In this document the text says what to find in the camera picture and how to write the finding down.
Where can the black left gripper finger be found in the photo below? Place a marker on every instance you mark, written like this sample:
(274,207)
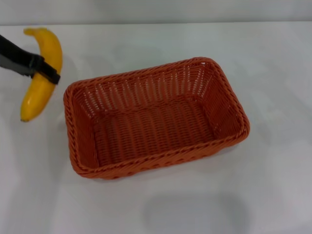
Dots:
(26,57)

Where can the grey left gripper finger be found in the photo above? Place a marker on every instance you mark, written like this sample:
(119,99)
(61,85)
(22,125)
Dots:
(14,67)

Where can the yellow banana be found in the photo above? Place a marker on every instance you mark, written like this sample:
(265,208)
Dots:
(50,46)

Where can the orange woven plastic basket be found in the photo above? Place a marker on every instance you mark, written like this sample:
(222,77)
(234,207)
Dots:
(156,129)

